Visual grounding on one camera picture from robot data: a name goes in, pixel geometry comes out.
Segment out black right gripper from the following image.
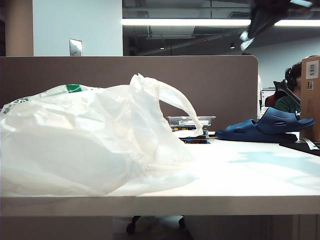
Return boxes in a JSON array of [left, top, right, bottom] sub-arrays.
[[239, 0, 315, 50]]

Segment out white plastic shopping bag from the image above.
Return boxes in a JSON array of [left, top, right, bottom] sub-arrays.
[[0, 72, 205, 198]]

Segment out black headphones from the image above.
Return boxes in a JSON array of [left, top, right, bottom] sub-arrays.
[[285, 66, 296, 87]]

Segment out black office chair headrest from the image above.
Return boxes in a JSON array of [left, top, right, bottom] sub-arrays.
[[272, 79, 302, 105]]

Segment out long ceiling light strip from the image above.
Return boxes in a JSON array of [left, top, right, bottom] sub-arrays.
[[121, 18, 320, 27]]

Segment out brown desk partition panel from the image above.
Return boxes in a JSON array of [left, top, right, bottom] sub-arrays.
[[0, 55, 259, 133]]

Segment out red office chair back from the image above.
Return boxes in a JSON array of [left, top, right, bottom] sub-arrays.
[[264, 94, 277, 109]]

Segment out person in green shirt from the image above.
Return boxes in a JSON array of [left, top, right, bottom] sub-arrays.
[[273, 62, 303, 118]]

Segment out brown cardboard box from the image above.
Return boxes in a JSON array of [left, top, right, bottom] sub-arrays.
[[299, 56, 320, 142]]

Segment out blue foam slipper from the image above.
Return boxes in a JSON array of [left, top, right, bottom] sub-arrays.
[[254, 107, 316, 137], [214, 119, 299, 145]]

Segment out black flat mat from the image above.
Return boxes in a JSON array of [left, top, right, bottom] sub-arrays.
[[279, 141, 320, 158]]

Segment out white chair base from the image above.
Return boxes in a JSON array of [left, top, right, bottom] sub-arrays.
[[139, 215, 186, 230]]

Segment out black chair caster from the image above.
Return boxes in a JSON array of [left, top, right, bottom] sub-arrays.
[[126, 216, 142, 235]]

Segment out white paper strap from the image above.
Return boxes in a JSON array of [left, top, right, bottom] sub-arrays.
[[298, 138, 320, 151]]

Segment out metal wall switch plate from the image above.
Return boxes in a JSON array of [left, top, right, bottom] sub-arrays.
[[69, 38, 84, 57]]

